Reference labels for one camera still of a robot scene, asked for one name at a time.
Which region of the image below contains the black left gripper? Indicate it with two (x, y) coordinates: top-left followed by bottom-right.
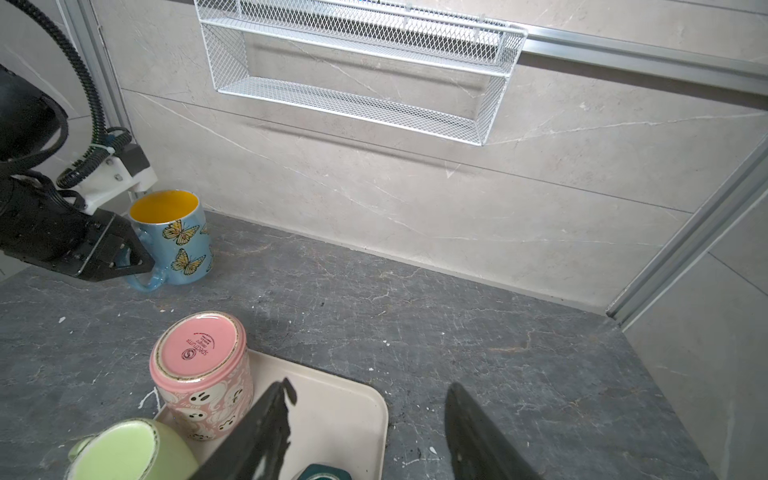
(1, 174), (155, 282)

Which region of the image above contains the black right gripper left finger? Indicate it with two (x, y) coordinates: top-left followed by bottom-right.
(191, 378), (297, 480)

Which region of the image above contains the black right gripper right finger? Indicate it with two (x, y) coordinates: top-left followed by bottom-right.
(444, 382), (542, 480)

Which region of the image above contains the dark green mug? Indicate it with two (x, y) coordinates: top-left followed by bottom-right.
(296, 464), (352, 480)

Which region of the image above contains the pink ghost pattern mug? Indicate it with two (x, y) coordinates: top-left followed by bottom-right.
(149, 311), (254, 441)

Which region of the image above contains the blue butterfly mug yellow inside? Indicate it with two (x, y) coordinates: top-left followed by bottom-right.
(124, 190), (214, 292)

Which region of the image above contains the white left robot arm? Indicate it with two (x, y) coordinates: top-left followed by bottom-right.
(1, 68), (155, 282)

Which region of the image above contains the light green mug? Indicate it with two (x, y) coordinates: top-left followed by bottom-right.
(65, 418), (199, 480)

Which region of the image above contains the beige plastic tray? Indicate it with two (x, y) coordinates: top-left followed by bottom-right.
(157, 348), (388, 479)

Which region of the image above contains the black corrugated left cable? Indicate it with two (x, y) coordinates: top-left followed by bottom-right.
(0, 0), (133, 190)

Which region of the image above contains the white wire mesh basket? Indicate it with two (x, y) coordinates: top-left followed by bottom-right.
(195, 1), (527, 146)

